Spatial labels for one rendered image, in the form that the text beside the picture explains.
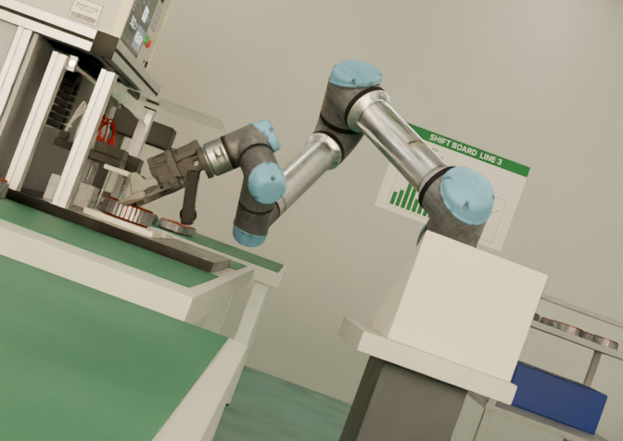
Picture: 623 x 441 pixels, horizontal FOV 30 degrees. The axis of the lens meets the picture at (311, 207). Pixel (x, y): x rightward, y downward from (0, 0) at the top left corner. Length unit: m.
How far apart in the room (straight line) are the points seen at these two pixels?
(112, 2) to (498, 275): 0.96
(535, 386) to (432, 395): 2.68
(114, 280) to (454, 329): 0.98
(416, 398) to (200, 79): 5.72
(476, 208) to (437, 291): 0.20
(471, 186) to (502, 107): 5.55
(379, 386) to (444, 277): 0.25
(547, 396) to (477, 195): 2.70
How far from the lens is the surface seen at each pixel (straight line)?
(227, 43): 7.91
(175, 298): 1.48
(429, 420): 2.35
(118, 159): 2.45
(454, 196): 2.38
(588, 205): 8.02
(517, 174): 7.93
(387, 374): 2.32
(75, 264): 1.50
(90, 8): 2.46
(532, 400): 5.01
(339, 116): 2.65
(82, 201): 2.71
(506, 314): 2.33
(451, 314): 2.30
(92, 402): 0.57
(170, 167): 2.44
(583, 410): 5.07
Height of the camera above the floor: 0.85
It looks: 2 degrees up
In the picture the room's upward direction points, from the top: 20 degrees clockwise
